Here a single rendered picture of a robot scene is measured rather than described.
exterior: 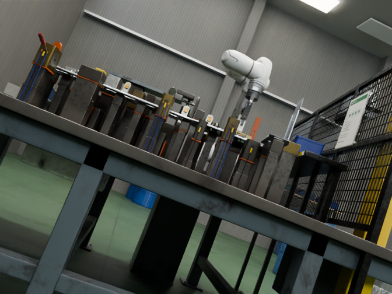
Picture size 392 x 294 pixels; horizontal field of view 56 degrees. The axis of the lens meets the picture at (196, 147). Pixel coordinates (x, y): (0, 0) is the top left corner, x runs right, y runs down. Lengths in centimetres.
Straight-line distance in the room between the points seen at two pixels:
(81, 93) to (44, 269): 94
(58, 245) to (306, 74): 1039
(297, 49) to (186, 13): 336
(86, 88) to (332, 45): 1044
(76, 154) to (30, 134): 16
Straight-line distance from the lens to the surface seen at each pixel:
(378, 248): 155
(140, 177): 127
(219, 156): 178
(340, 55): 1197
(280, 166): 192
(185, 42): 1045
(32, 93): 199
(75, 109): 193
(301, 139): 219
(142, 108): 202
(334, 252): 150
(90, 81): 195
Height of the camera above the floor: 62
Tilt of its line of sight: 7 degrees up
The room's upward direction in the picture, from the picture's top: 21 degrees clockwise
